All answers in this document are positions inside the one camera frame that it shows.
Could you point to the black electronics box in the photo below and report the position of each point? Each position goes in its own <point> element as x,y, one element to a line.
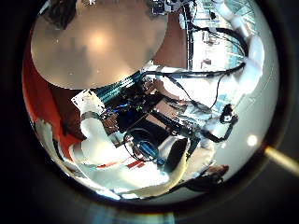
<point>137,115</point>

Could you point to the teal ribbed rack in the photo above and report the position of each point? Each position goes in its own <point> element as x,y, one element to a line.
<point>118,88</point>

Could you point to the red panel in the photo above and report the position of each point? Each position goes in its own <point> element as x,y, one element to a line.
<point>37,99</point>

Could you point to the small black camera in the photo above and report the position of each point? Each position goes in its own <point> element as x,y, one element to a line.
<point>229,116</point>

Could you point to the round ceiling light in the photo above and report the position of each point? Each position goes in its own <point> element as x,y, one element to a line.
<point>252,140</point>

